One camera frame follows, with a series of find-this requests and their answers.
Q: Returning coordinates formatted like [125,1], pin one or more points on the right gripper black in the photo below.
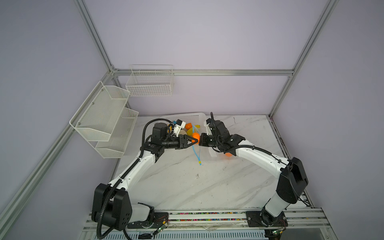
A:
[208,139]

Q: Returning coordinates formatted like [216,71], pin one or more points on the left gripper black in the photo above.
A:
[181,142]

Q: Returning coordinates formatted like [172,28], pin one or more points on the orange fruit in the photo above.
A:
[196,136]

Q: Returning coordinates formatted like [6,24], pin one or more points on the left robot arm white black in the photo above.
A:
[112,207]

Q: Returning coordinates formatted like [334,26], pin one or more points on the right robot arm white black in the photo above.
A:
[291,175]

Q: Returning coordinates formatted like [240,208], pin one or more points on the small orange tangerine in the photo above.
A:
[188,126]

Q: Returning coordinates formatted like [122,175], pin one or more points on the white plastic perforated basket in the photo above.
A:
[193,118]

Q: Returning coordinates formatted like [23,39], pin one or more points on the lower white mesh shelf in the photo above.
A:
[115,148]

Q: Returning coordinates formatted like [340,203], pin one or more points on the white mesh shelf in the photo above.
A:
[97,117]
[115,148]

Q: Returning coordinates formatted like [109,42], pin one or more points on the upper white mesh shelf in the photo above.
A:
[97,117]

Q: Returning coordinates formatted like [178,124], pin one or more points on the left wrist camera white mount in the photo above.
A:
[178,126]

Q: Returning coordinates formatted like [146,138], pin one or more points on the white wire wall basket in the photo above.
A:
[151,81]

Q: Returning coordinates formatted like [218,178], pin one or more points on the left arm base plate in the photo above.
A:
[154,221]

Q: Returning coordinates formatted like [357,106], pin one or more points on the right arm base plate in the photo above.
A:
[255,219]

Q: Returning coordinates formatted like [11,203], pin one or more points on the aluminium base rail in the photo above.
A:
[303,224]

